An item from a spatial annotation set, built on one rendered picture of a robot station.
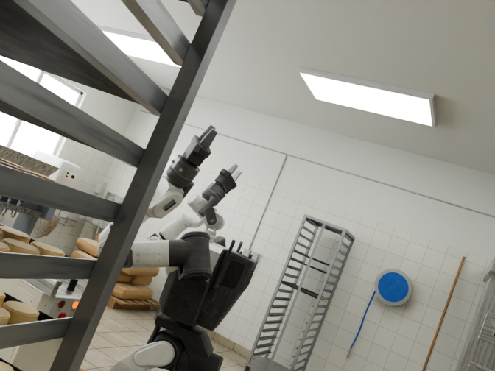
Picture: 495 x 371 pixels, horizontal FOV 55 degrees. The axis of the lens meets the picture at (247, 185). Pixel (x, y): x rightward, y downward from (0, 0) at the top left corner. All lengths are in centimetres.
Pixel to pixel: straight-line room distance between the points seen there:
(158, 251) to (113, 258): 86
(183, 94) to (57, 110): 24
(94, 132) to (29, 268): 18
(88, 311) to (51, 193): 22
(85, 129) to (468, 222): 535
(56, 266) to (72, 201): 9
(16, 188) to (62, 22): 18
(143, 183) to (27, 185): 21
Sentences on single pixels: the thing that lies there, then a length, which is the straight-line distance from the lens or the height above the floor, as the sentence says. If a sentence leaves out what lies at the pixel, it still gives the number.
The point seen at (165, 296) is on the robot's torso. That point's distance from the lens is 180.
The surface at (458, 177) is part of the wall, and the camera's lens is 588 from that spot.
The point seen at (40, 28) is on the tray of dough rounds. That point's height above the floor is 149.
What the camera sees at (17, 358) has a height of 57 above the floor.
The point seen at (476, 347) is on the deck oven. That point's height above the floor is 122.
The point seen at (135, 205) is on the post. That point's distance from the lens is 73.
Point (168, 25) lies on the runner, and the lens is 71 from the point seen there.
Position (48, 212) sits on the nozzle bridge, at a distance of 293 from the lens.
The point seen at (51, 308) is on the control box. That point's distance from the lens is 218.
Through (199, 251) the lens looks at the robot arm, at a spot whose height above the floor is 126.
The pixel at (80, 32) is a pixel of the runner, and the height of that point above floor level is 150.
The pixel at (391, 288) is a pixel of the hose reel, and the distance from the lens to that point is 557.
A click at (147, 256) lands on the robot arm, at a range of 160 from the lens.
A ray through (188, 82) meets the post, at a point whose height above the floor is 155.
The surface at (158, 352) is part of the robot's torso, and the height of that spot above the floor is 86.
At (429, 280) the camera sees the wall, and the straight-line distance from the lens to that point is 569.
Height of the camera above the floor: 136
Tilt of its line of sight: 6 degrees up
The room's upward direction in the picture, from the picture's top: 22 degrees clockwise
